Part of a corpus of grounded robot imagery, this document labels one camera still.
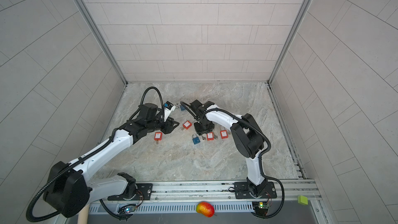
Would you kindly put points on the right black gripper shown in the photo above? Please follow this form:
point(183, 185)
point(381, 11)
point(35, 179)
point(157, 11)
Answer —
point(199, 131)

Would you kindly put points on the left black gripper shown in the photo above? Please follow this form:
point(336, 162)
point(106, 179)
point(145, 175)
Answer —
point(168, 124)

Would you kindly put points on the red padlock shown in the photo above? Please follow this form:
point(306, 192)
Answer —
point(224, 134)
point(210, 136)
point(158, 137)
point(187, 125)

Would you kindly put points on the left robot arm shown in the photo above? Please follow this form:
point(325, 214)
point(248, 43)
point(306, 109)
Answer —
point(70, 185)

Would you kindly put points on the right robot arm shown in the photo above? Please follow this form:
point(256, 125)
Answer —
point(248, 138)

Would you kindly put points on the mango fruit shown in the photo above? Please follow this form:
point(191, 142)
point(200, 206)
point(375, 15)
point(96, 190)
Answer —
point(206, 209)

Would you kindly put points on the left circuit board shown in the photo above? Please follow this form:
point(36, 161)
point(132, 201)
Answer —
point(127, 209)

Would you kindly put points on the circuit board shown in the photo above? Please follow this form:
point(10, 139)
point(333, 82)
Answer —
point(260, 208)
point(127, 209)

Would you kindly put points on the right circuit board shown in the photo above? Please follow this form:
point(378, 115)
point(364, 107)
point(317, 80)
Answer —
point(260, 208)

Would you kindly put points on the green cube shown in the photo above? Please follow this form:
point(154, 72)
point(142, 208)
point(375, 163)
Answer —
point(302, 200)

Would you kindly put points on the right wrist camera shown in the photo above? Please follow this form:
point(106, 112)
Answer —
point(197, 107)

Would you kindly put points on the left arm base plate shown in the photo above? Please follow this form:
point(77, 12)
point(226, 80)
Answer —
point(139, 192)

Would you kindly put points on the aluminium rail frame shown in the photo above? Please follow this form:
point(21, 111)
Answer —
point(182, 197)

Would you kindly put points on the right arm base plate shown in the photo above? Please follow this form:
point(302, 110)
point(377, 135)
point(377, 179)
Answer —
point(247, 190)

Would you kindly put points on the beige wooden handle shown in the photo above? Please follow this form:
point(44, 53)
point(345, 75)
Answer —
point(83, 215)

